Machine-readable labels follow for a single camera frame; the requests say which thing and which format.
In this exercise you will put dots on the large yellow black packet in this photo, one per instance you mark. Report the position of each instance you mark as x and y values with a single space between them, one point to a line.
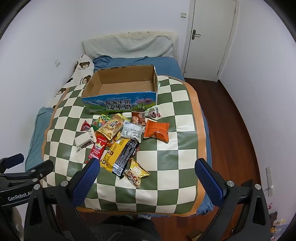
120 157

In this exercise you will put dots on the white wall socket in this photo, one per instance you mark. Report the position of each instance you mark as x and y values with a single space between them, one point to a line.
57 62

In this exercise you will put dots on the large crinkled orange packet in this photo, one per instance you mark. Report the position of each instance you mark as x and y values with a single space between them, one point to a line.
157 129

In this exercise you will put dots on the small white green packet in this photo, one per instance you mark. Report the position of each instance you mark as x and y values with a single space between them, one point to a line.
152 113

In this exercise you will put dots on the brown snack packet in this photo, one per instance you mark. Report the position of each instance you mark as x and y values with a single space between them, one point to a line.
137 118

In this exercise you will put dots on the green candy packet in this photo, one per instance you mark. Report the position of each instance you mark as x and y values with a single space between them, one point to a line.
100 120

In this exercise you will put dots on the white grey snack packet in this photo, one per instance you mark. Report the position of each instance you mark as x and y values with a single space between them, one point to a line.
130 132

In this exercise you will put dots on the yellow chips packet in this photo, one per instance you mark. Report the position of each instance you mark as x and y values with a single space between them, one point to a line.
111 126

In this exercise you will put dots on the cream fluffy cushion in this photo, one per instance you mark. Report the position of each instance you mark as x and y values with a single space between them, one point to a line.
150 33

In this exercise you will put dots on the teddy bear print pillow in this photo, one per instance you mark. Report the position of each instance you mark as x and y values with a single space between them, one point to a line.
81 71

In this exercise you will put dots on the white carton snack box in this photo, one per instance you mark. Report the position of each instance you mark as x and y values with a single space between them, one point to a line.
84 140

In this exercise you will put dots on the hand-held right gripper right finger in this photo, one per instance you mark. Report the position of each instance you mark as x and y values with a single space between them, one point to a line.
208 183

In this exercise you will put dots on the green white checkered blanket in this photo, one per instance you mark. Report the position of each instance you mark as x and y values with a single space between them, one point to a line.
173 150

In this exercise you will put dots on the small yellow brown packet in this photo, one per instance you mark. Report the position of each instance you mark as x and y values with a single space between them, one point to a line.
136 173

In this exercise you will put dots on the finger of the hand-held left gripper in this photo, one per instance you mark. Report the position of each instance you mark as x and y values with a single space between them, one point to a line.
13 160
39 170

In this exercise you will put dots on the white wall power strip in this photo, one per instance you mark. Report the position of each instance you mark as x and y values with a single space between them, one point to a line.
269 180

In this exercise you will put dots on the white door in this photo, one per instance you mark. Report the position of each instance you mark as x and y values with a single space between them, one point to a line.
208 39

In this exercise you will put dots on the red triangular snack packet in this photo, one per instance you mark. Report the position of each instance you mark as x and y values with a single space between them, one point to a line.
86 126

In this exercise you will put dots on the grey textured pillow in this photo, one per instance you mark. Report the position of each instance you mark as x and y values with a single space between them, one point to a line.
129 46

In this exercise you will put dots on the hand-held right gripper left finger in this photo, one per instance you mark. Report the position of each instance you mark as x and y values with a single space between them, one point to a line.
87 179

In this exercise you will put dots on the cardboard box blue print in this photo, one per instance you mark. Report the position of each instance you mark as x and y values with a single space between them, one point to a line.
120 105

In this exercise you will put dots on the blue bed sheet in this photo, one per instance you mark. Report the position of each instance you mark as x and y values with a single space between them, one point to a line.
138 61

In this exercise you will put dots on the person's dark clothed legs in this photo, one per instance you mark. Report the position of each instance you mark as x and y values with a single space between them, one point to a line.
129 228

